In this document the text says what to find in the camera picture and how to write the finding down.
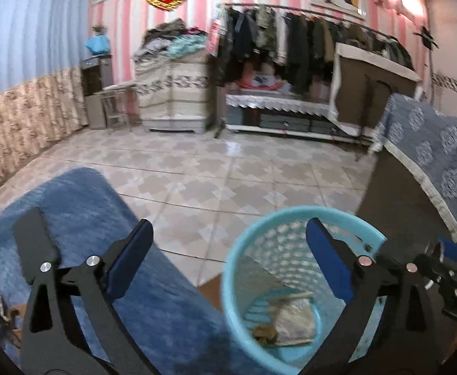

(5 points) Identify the metal clothes rack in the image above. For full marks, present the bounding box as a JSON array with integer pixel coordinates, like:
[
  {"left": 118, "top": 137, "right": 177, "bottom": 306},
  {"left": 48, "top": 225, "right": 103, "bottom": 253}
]
[{"left": 215, "top": 2, "right": 414, "bottom": 139}]

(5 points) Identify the blue and floral curtain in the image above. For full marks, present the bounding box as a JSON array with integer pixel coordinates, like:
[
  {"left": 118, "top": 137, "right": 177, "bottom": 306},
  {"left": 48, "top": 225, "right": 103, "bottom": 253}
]
[{"left": 0, "top": 0, "right": 97, "bottom": 206}]

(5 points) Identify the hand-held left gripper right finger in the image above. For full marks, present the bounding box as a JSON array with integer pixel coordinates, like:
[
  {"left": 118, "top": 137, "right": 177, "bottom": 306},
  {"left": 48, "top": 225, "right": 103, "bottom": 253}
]
[{"left": 299, "top": 217, "right": 437, "bottom": 375}]

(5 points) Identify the low dark media cabinet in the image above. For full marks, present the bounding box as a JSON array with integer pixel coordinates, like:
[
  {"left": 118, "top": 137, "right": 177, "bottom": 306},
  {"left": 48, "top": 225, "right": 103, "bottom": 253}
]
[{"left": 224, "top": 94, "right": 374, "bottom": 142}]

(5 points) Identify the white lace cloth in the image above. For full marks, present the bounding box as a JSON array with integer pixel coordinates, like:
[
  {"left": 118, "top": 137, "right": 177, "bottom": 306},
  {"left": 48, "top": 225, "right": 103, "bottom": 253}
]
[{"left": 226, "top": 94, "right": 334, "bottom": 118}]

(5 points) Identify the row of hanging clothes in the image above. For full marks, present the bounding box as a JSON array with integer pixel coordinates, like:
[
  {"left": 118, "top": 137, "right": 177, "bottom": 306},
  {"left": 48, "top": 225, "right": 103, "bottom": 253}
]
[{"left": 216, "top": 5, "right": 414, "bottom": 95}]

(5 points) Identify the crumpled clear plastic wrapper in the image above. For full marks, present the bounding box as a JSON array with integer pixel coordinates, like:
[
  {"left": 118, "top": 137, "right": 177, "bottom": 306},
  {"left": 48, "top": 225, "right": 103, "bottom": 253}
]
[{"left": 273, "top": 298, "right": 317, "bottom": 345}]

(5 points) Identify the blue plastic bag bundle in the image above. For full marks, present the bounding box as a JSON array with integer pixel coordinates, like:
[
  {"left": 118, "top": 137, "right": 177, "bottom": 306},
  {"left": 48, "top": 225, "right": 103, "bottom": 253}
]
[{"left": 85, "top": 33, "right": 110, "bottom": 57}]

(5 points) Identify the pink packaged item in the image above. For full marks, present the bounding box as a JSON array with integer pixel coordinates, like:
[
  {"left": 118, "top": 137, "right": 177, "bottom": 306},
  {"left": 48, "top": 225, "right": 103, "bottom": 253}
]
[{"left": 237, "top": 66, "right": 292, "bottom": 93}]

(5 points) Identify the patterned cloth covered cabinet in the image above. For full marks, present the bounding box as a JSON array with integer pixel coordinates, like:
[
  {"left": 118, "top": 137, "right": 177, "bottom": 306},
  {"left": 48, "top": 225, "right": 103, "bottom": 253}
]
[{"left": 134, "top": 52, "right": 210, "bottom": 134}]

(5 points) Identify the pink hanging bag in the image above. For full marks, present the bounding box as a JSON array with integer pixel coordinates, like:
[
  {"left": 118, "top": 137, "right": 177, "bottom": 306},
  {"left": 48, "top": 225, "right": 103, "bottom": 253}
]
[{"left": 208, "top": 19, "right": 220, "bottom": 58}]

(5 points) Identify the brown paper scrap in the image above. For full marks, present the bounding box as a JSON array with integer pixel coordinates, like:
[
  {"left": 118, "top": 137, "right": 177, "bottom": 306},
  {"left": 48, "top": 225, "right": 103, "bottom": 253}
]
[{"left": 253, "top": 324, "right": 279, "bottom": 348}]

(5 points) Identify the light blue plastic wastebasket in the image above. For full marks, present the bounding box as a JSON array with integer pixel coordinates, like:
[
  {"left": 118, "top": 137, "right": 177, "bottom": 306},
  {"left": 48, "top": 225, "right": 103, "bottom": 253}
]
[{"left": 220, "top": 207, "right": 389, "bottom": 373}]

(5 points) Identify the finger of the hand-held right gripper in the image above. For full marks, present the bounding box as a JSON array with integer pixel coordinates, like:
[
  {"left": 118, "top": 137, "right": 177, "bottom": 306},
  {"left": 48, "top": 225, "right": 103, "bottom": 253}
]
[{"left": 413, "top": 237, "right": 457, "bottom": 282}]

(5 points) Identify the small metal stool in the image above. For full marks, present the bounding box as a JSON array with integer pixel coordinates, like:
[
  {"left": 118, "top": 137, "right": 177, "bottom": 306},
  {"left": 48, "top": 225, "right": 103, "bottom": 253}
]
[{"left": 95, "top": 81, "right": 136, "bottom": 130}]

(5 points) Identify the brown wooden cabinet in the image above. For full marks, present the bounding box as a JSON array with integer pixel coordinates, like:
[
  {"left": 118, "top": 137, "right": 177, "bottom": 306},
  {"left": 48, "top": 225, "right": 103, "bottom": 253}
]
[{"left": 354, "top": 144, "right": 457, "bottom": 254}]

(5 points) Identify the blue knitted blanket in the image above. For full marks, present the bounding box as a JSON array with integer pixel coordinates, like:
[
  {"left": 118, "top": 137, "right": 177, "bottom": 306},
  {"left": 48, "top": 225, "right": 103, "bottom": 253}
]
[{"left": 0, "top": 167, "right": 262, "bottom": 375}]

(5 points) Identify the black coat stand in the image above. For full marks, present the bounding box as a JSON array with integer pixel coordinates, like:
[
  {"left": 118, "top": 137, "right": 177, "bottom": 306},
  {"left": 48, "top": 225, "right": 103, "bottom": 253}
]
[{"left": 419, "top": 25, "right": 440, "bottom": 104}]

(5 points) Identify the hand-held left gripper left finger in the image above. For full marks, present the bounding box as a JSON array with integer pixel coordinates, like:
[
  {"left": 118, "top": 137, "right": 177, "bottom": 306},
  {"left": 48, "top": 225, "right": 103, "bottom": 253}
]
[{"left": 13, "top": 207, "right": 159, "bottom": 375}]

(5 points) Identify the blue patterned fringed cloth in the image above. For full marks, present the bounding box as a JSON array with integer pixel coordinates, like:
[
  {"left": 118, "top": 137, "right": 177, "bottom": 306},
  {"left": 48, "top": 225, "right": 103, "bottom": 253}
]
[{"left": 372, "top": 93, "right": 457, "bottom": 246}]

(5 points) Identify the pile of folded clothes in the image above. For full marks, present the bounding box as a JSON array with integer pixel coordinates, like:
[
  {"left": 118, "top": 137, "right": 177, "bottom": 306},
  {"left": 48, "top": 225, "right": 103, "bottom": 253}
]
[{"left": 134, "top": 19, "right": 210, "bottom": 62}]

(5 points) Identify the dark water dispenser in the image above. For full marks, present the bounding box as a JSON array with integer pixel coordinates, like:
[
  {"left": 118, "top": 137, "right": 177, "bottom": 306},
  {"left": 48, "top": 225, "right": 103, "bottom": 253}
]
[{"left": 81, "top": 55, "right": 114, "bottom": 130}]

